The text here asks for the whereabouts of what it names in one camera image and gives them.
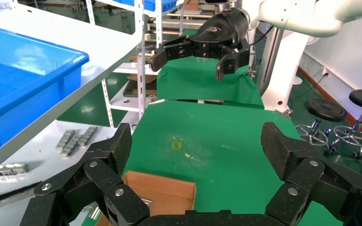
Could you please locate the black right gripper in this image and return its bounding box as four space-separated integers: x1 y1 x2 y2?
150 8 251 82

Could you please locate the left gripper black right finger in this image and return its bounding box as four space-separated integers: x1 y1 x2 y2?
260 121 362 226

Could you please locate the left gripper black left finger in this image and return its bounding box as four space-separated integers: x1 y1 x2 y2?
20 122 151 226

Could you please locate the silver metal IO shield plate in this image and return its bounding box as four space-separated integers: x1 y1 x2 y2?
140 197 154 210

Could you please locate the shallow cardboard box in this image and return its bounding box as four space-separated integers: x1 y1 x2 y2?
96 169 197 226

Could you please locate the blue plastic tray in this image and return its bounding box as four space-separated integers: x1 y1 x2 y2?
0 23 90 161

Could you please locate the notched metal clip strip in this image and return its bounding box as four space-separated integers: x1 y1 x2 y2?
77 126 98 147
60 135 82 158
55 129 76 152

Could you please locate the white metal storage rack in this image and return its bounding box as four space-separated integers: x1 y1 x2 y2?
84 0 207 129

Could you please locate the blue plastic bin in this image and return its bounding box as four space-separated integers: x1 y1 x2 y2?
113 0 182 13

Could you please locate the perforated metal shelf brace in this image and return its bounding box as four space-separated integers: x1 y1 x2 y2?
101 78 116 129

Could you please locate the white robot torso column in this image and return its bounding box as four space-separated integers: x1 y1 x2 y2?
260 29 313 115

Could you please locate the black metal bar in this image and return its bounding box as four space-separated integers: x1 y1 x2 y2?
0 181 41 210

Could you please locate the slotted silver metal part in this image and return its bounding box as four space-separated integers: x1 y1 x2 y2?
0 162 31 185

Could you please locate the white metal shelf board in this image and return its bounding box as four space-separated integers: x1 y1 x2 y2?
0 0 145 180

